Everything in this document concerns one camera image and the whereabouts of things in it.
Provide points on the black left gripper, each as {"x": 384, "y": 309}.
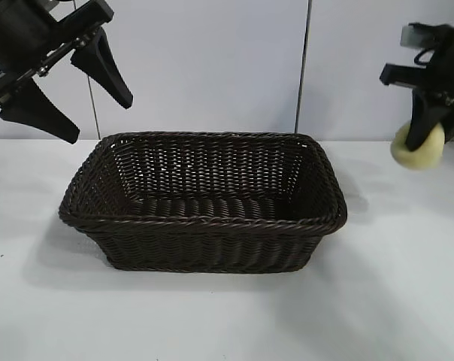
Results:
{"x": 16, "y": 30}

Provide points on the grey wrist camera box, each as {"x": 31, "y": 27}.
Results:
{"x": 415, "y": 35}

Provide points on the pale yellow egg yolk pastry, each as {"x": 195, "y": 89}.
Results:
{"x": 422, "y": 161}

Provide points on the dark brown woven wicker basket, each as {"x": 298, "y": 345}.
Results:
{"x": 212, "y": 240}

